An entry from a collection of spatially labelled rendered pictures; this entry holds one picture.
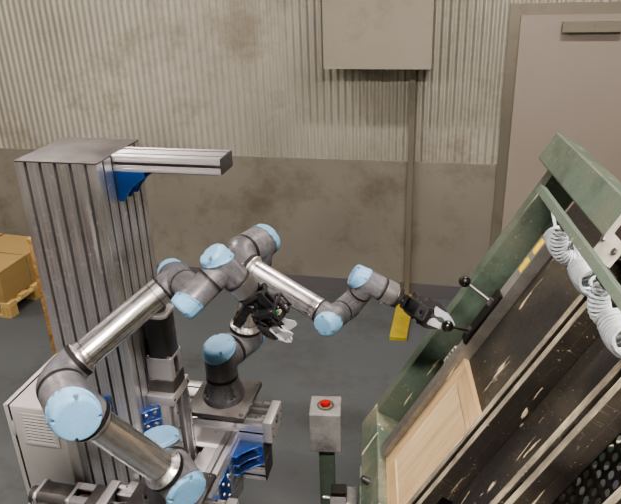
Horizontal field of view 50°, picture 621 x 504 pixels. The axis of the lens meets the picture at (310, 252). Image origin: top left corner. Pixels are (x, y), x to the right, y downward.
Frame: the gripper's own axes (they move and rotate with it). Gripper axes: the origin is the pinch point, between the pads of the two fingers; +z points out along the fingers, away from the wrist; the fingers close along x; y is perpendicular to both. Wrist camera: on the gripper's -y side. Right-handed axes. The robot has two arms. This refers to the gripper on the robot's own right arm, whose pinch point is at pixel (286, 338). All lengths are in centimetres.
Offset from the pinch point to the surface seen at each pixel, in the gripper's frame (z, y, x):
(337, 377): 172, -136, 128
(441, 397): 58, 15, 17
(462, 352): 50, 25, 28
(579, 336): 23, 71, 4
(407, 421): 65, -1, 14
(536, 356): 27, 60, 2
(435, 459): 57, 17, -5
